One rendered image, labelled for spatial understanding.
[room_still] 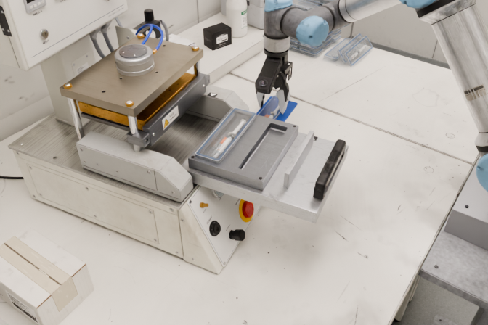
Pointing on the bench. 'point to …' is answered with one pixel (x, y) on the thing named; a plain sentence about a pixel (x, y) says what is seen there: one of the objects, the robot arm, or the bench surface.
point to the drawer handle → (329, 169)
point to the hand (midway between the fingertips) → (271, 109)
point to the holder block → (252, 153)
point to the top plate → (133, 74)
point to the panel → (232, 212)
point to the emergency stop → (247, 209)
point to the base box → (120, 210)
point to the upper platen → (97, 114)
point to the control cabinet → (59, 18)
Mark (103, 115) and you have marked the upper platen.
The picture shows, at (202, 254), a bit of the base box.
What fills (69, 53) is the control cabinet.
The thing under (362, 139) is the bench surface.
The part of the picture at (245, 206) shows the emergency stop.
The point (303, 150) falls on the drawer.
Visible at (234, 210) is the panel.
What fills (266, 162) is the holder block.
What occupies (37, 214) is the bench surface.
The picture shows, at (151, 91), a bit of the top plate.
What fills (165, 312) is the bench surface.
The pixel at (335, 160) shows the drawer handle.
